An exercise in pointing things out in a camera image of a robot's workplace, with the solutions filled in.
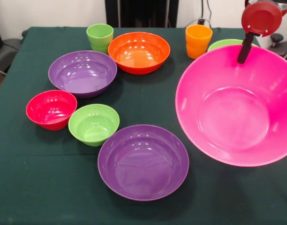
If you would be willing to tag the red plastic bowl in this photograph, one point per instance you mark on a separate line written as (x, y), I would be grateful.
(50, 110)

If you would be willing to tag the orange plastic bowl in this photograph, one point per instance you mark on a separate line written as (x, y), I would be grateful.
(138, 54)

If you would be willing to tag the small green plastic bowl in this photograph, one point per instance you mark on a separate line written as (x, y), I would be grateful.
(93, 126)

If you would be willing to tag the large green plastic bowl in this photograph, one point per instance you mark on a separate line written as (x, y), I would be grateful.
(225, 43)

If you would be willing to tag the pink plastic bowl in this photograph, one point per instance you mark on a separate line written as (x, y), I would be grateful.
(235, 117)

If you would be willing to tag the green plastic cup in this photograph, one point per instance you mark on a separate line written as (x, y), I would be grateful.
(100, 39)

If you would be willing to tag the black chair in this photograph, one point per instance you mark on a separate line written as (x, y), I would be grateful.
(7, 51)

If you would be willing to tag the purple plastic bowl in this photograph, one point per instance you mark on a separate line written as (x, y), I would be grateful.
(82, 77)
(141, 164)

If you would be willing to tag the black cabinet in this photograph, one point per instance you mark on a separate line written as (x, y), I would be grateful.
(138, 11)

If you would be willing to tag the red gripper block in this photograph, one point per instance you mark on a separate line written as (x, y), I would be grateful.
(262, 18)

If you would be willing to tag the dark green tablecloth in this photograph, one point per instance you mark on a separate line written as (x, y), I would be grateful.
(40, 175)

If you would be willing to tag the orange plastic cup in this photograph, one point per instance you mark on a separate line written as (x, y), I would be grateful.
(196, 44)

